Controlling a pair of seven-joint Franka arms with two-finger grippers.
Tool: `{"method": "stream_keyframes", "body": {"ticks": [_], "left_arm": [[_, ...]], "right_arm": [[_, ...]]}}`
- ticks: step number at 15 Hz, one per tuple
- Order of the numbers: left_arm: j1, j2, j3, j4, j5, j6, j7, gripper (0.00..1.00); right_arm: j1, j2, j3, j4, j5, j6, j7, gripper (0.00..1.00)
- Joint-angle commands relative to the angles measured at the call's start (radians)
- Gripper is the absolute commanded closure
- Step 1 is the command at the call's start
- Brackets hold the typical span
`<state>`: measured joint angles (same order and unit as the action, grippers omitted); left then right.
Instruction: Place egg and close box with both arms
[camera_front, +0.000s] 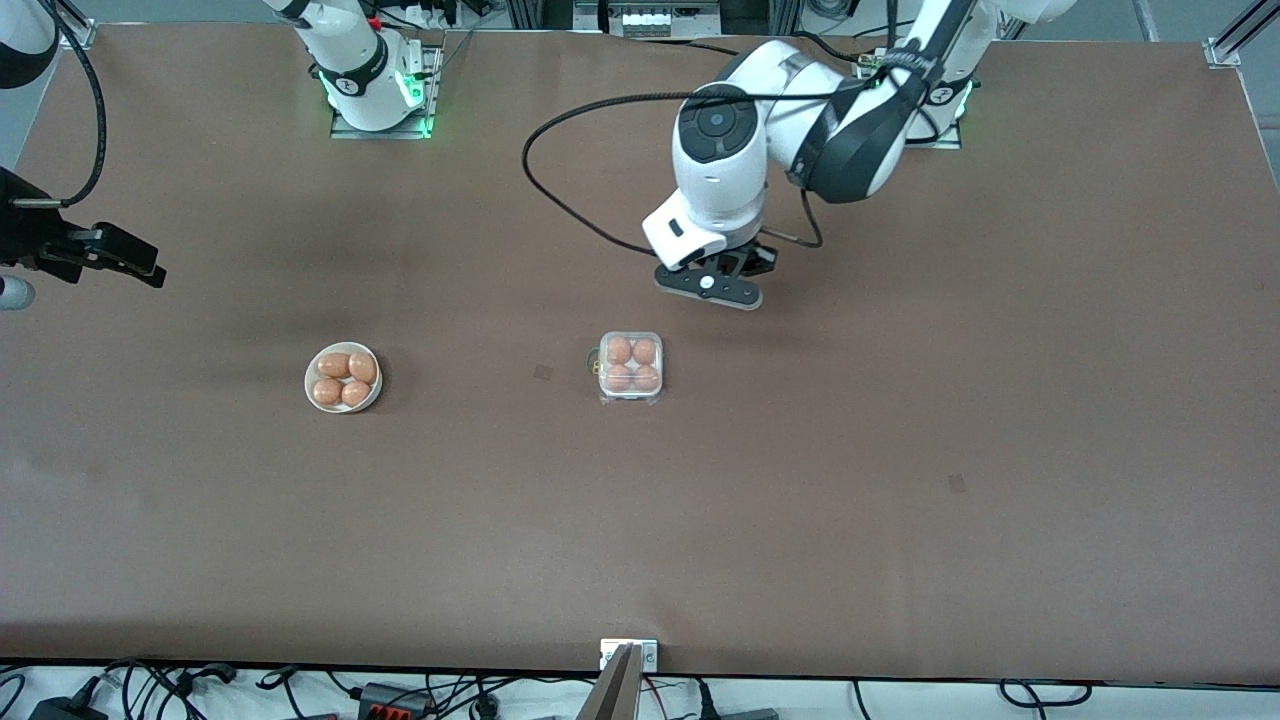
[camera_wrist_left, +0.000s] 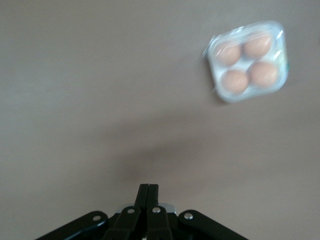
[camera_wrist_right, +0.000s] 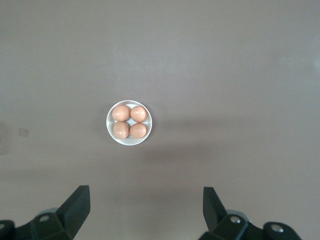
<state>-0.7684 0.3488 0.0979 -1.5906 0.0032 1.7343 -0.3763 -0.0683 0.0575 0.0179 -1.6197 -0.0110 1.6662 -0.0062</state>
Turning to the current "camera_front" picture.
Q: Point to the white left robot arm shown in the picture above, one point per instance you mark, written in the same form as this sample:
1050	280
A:
720	170

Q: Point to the aluminium frame profile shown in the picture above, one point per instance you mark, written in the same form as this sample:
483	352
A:
540	12
785	15

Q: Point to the metal table edge bracket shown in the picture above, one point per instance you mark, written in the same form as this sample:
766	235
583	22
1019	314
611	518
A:
648	655

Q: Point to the black box orange connectors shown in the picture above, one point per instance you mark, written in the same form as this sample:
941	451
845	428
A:
395	700

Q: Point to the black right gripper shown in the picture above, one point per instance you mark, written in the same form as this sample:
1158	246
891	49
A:
32	237

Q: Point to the black power adapter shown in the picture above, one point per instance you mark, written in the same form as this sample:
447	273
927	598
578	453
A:
60	710

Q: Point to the brown egg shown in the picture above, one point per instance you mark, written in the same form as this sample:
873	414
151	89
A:
356	394
327	392
619	350
363	367
646	378
334	365
618	378
644	351

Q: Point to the white round bowl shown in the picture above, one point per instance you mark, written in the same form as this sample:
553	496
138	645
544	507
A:
311	371

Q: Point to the clear plastic egg box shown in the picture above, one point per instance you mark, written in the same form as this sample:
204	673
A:
630	395

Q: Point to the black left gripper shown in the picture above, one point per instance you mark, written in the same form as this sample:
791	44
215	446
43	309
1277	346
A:
757	259

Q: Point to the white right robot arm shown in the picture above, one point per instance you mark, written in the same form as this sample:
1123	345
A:
350	50

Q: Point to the grey metal pole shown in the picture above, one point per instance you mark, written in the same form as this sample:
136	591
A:
612	695

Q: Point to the white electrical terminal block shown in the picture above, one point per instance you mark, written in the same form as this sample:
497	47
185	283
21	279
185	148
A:
650	20

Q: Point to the grey power adapter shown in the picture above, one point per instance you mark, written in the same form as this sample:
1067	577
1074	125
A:
748	714

